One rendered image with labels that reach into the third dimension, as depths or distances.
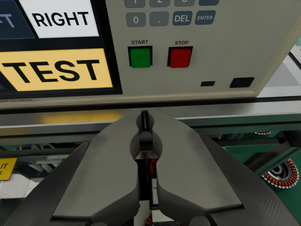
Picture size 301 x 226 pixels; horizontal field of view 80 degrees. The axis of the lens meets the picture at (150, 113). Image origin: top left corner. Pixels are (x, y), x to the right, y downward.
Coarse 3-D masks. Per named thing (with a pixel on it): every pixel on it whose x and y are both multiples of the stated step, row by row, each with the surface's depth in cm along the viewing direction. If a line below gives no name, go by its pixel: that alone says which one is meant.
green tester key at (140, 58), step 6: (138, 48) 17; (144, 48) 17; (132, 54) 16; (138, 54) 16; (144, 54) 17; (132, 60) 17; (138, 60) 17; (144, 60) 17; (132, 66) 18; (138, 66) 18; (144, 66) 18
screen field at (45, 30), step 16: (0, 0) 13; (16, 0) 13; (32, 0) 13; (48, 0) 13; (64, 0) 13; (80, 0) 13; (0, 16) 14; (16, 16) 14; (32, 16) 14; (48, 16) 14; (64, 16) 14; (80, 16) 14; (0, 32) 15; (16, 32) 15; (32, 32) 15; (48, 32) 15; (64, 32) 15; (80, 32) 15; (96, 32) 15
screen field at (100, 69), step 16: (96, 48) 16; (0, 64) 17; (16, 64) 17; (32, 64) 17; (48, 64) 17; (64, 64) 18; (80, 64) 18; (96, 64) 18; (16, 80) 19; (32, 80) 19; (48, 80) 19; (64, 80) 19; (80, 80) 19; (96, 80) 20
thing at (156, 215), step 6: (150, 162) 46; (150, 174) 44; (150, 180) 41; (150, 186) 40; (156, 186) 40; (150, 192) 39; (156, 192) 39; (150, 198) 39; (156, 198) 39; (150, 204) 40; (156, 204) 38; (150, 210) 41; (156, 210) 41; (156, 216) 40; (162, 216) 40
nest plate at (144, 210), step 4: (144, 200) 47; (148, 200) 47; (140, 204) 46; (144, 204) 46; (148, 204) 46; (140, 208) 46; (144, 208) 46; (148, 208) 46; (140, 212) 45; (144, 212) 45; (148, 212) 45; (136, 216) 45; (140, 216) 45; (144, 216) 45; (136, 220) 44; (140, 220) 44; (136, 224) 44; (140, 224) 44; (160, 224) 44; (172, 224) 44
